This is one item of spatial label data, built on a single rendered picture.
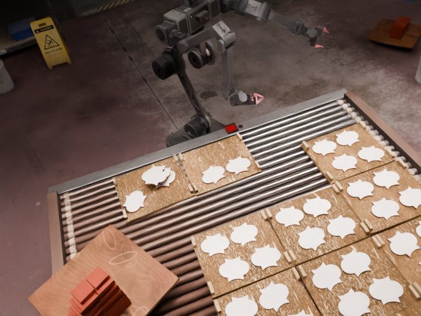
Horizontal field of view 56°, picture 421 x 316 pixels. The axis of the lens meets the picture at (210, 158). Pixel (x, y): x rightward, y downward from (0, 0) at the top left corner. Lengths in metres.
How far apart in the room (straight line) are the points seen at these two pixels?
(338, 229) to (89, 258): 1.24
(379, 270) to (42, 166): 3.27
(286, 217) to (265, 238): 0.17
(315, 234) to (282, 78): 2.79
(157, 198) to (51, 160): 2.16
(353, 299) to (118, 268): 1.07
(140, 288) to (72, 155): 2.52
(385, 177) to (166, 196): 1.21
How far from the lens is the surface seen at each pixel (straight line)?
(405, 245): 2.11
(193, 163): 2.40
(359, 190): 2.26
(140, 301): 1.87
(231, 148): 2.45
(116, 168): 2.55
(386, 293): 1.97
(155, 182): 2.27
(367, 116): 2.69
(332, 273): 1.96
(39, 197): 3.98
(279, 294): 1.90
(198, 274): 2.00
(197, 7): 2.72
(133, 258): 1.98
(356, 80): 4.59
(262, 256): 1.98
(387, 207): 2.22
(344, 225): 2.11
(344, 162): 2.37
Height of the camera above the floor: 2.68
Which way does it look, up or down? 46 degrees down
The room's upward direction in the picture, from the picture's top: 10 degrees counter-clockwise
